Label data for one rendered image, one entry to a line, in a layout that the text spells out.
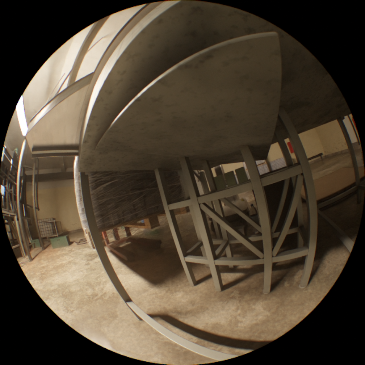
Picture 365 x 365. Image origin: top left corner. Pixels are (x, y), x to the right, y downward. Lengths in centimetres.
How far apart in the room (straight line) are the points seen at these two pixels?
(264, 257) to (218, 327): 38
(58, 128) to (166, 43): 64
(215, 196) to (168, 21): 52
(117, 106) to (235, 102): 21
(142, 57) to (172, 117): 12
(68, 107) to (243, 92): 60
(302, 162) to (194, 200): 47
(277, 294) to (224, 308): 27
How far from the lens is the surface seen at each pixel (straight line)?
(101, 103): 26
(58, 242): 423
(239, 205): 148
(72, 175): 962
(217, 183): 73
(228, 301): 75
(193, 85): 15
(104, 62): 50
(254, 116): 25
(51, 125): 73
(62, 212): 1000
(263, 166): 753
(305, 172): 48
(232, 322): 68
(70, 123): 70
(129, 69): 22
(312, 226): 54
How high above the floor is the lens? 61
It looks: 7 degrees up
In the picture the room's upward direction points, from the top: 16 degrees counter-clockwise
